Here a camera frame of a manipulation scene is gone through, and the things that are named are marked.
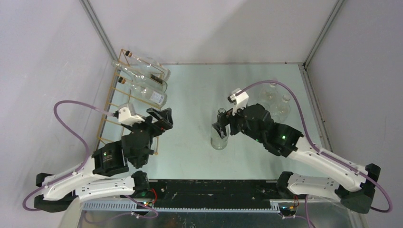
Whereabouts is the clear bottle white label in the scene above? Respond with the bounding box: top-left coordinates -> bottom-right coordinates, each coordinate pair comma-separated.
118,76 -> 168,107

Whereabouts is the left electronics board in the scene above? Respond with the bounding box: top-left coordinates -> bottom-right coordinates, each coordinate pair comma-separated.
136,202 -> 153,209

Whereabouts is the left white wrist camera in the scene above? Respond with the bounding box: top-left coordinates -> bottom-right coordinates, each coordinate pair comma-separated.
113,103 -> 145,126

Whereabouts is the clear bottle black cork top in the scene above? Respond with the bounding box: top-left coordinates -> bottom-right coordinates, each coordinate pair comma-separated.
125,50 -> 171,81

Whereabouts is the right electronics board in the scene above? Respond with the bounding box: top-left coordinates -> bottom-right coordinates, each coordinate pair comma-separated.
280,206 -> 295,211

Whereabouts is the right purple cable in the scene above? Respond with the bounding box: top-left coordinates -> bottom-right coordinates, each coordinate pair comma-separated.
236,80 -> 393,214

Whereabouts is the aluminium frame rail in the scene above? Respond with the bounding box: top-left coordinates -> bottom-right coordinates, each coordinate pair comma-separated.
80,194 -> 307,212

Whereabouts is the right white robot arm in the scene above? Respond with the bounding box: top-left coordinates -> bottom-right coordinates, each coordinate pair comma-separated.
212,104 -> 381,214

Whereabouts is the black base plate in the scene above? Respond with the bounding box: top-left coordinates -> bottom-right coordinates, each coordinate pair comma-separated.
131,179 -> 294,209

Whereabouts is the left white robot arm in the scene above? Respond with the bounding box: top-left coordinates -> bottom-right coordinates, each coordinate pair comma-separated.
34,107 -> 173,213

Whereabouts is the electronics board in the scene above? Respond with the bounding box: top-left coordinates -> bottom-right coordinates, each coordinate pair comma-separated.
280,206 -> 295,211
136,202 -> 153,209

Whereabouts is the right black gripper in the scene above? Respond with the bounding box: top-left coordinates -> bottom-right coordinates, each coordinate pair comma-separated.
212,101 -> 264,143

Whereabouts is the clear bottle black label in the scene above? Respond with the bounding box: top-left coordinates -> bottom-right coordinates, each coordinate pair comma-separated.
112,61 -> 168,92

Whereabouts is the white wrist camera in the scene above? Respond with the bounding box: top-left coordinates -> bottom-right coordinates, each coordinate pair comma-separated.
227,88 -> 249,116
113,103 -> 145,126

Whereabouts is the long clear glass bottle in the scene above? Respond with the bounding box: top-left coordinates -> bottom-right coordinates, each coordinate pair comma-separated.
210,120 -> 230,150

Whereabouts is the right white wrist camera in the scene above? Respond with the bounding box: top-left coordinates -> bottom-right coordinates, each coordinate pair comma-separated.
227,88 -> 249,116

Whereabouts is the clear bottle frosted cap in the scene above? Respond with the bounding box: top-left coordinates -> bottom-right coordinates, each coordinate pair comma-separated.
269,95 -> 291,123

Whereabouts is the gold wire wine rack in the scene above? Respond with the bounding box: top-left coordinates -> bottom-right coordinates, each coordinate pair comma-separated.
96,49 -> 167,156

